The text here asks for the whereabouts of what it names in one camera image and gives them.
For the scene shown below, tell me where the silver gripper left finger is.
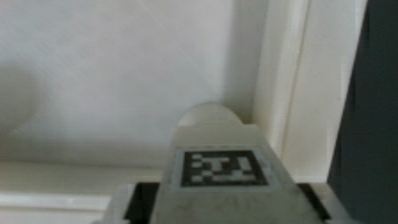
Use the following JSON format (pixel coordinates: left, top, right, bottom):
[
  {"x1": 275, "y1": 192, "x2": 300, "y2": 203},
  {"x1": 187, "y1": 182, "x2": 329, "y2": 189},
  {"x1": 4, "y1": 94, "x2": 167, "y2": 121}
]
[{"x1": 103, "y1": 182, "x2": 160, "y2": 224}]

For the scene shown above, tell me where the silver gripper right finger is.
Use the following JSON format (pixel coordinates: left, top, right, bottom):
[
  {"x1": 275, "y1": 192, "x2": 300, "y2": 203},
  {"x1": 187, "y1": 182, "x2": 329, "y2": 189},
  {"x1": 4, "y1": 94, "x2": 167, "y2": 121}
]
[{"x1": 297, "y1": 183, "x2": 355, "y2": 224}]

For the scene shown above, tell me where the white table leg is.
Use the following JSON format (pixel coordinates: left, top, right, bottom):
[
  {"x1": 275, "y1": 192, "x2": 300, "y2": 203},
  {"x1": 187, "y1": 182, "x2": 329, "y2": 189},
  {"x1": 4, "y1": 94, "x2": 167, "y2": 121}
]
[{"x1": 149, "y1": 103, "x2": 323, "y2": 224}]

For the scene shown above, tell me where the white square table top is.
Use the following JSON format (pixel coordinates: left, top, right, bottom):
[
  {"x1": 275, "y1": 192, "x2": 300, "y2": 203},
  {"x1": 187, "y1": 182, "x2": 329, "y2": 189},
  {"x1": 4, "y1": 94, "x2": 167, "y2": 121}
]
[{"x1": 0, "y1": 0, "x2": 370, "y2": 224}]

